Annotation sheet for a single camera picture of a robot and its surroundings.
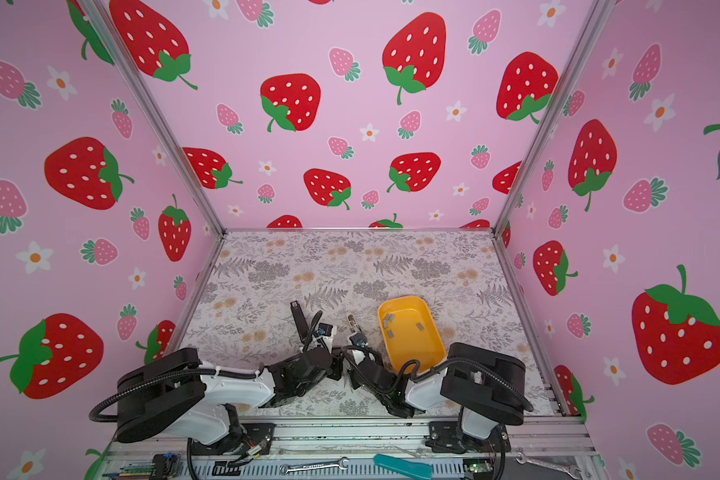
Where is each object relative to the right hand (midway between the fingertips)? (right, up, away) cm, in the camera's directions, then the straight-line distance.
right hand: (347, 357), depth 85 cm
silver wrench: (-13, -22, -15) cm, 30 cm away
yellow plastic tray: (+20, +5, +9) cm, 22 cm away
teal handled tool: (+16, -22, -14) cm, 30 cm away
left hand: (0, +1, 0) cm, 1 cm away
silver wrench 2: (+55, -22, -15) cm, 61 cm away
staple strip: (+23, +7, +10) cm, 26 cm away
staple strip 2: (+13, +5, +8) cm, 16 cm away
